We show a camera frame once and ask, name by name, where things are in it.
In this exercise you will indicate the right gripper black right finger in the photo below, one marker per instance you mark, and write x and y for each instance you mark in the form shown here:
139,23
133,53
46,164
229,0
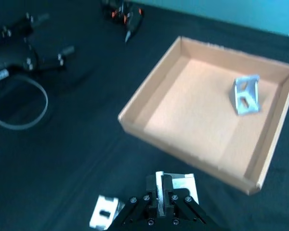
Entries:
168,192

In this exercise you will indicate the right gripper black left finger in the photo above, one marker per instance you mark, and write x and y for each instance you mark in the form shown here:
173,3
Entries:
151,190

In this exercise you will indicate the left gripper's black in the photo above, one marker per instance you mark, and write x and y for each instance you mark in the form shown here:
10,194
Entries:
12,55

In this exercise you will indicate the silver metal corner bracket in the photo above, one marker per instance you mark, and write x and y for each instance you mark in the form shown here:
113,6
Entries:
184,184
246,96
104,211

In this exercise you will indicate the shallow brown cardboard tray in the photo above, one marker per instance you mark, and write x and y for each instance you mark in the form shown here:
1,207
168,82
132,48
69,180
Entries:
202,113

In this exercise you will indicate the black table cloth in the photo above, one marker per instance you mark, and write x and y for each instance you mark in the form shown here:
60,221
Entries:
69,158

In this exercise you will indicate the plain pale wall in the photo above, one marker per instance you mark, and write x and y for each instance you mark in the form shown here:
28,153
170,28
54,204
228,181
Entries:
231,12

